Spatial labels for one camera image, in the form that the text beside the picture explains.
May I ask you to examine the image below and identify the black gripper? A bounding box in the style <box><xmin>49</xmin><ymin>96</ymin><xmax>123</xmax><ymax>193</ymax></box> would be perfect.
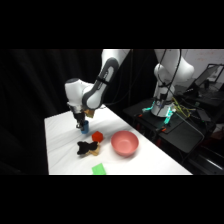
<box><xmin>73</xmin><ymin>111</ymin><xmax>87</xmax><ymax>131</ymax></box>

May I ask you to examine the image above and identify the blue cup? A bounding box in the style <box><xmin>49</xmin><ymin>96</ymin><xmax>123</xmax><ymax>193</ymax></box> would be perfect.
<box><xmin>80</xmin><ymin>120</ymin><xmax>90</xmax><ymax>135</ymax></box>

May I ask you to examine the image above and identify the pink bowl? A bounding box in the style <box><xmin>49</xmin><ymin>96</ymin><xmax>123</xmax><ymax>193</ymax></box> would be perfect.
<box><xmin>110</xmin><ymin>130</ymin><xmax>140</xmax><ymax>158</ymax></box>

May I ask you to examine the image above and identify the red block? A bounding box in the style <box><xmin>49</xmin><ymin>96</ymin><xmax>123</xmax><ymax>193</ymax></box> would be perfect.
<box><xmin>91</xmin><ymin>130</ymin><xmax>104</xmax><ymax>143</ymax></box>

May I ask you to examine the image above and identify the black plush toy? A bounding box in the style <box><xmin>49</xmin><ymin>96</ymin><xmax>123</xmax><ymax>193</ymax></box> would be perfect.
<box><xmin>76</xmin><ymin>140</ymin><xmax>100</xmax><ymax>156</ymax></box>

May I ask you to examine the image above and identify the wooden block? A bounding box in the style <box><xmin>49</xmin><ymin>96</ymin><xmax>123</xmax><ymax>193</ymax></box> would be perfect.
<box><xmin>87</xmin><ymin>145</ymin><xmax>102</xmax><ymax>157</ymax></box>

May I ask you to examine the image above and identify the green flat block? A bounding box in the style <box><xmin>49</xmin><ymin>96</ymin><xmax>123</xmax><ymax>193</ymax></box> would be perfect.
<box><xmin>91</xmin><ymin>163</ymin><xmax>108</xmax><ymax>176</ymax></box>

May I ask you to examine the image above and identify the black laptop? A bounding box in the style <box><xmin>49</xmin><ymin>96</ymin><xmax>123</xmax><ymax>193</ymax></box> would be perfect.
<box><xmin>194</xmin><ymin>63</ymin><xmax>224</xmax><ymax>92</ymax></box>

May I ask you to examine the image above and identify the wrist camera with yellow mount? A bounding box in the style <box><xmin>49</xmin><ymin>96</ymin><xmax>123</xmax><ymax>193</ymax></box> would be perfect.
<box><xmin>83</xmin><ymin>107</ymin><xmax>96</xmax><ymax>120</ymax></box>

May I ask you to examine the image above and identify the yellow cable bundle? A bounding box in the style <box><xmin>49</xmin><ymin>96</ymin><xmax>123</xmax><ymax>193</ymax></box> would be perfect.
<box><xmin>171</xmin><ymin>95</ymin><xmax>198</xmax><ymax>118</ymax></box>

